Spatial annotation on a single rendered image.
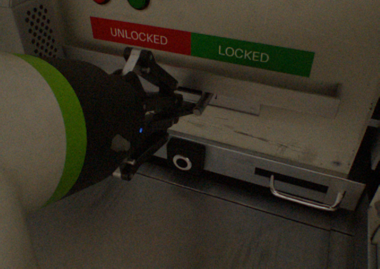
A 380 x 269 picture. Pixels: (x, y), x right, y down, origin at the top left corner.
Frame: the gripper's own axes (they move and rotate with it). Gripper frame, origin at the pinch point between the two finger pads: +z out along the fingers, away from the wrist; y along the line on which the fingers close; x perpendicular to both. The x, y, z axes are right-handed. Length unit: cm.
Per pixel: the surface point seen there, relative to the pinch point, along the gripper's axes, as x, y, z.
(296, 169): 16.5, 6.5, 10.7
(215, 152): 3.9, 7.2, 11.2
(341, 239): 25.0, 14.8, 10.1
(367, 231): 26.6, 10.6, 4.5
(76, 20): -19.5, -9.1, 3.3
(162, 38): -5.1, -8.5, 3.5
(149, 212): -3.4, 17.8, 5.7
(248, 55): 7.2, -8.3, 3.5
